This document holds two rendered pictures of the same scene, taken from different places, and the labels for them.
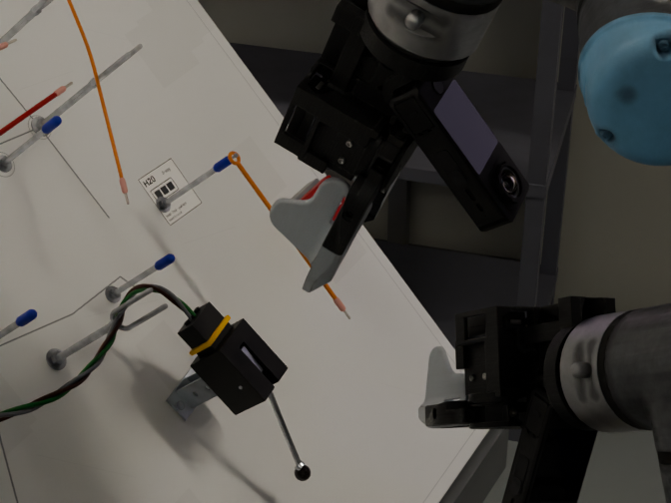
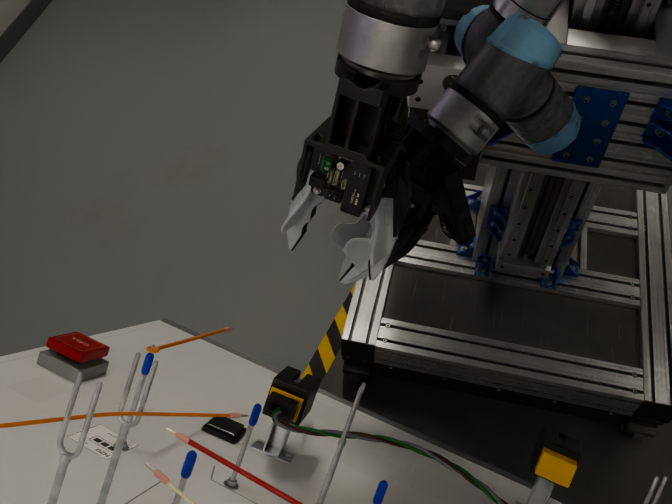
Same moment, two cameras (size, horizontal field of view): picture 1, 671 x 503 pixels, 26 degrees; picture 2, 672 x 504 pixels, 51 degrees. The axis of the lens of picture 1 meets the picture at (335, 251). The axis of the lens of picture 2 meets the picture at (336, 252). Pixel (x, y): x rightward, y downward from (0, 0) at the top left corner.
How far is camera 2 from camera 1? 98 cm
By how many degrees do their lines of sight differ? 65
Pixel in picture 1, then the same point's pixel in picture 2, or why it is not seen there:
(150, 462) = (337, 476)
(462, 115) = not seen: hidden behind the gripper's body
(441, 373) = (364, 246)
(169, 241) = (154, 447)
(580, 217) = not seen: outside the picture
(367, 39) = (402, 91)
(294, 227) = (379, 251)
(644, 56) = not seen: outside the picture
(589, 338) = (472, 118)
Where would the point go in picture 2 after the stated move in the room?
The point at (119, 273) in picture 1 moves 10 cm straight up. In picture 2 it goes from (208, 479) to (191, 438)
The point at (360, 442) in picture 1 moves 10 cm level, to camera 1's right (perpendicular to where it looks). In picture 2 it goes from (233, 380) to (236, 317)
